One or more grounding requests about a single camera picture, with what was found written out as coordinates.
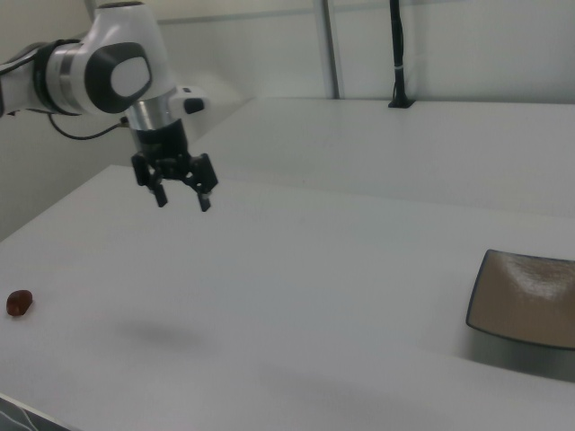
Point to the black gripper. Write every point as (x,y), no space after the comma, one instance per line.
(161,139)

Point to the small brown round food item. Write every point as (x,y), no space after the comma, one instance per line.
(19,303)

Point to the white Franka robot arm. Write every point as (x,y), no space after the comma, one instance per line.
(72,67)

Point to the square brown ceramic plate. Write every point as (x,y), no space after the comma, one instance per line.
(507,296)

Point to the black pole stand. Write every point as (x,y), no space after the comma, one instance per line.
(398,45)

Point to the dark patterned mat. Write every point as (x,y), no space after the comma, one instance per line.
(13,417)

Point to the grey metal partition post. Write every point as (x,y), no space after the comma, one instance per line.
(330,45)

